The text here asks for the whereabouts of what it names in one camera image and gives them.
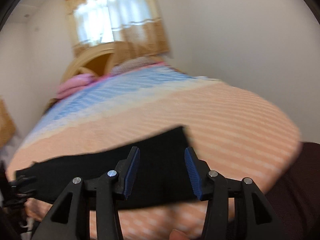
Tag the person's right hand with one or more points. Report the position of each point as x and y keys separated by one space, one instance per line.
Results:
x=178 y=235

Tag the polka dot bed cover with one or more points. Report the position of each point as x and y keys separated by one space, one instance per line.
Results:
x=235 y=131

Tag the beige curtain side window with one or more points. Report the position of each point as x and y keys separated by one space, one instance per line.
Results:
x=7 y=125

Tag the black pants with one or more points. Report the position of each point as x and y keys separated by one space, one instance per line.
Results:
x=161 y=179

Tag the striped pillow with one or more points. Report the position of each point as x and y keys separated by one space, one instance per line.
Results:
x=132 y=64

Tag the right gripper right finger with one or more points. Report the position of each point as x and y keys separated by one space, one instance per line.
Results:
x=236 y=209

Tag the pink folded blanket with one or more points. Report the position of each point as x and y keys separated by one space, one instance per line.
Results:
x=74 y=85

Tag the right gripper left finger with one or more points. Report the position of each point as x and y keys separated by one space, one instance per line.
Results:
x=68 y=218

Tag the beige curtain behind bed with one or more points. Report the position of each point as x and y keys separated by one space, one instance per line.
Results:
x=134 y=27

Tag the cream wooden headboard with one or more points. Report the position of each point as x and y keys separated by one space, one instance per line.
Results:
x=97 y=60

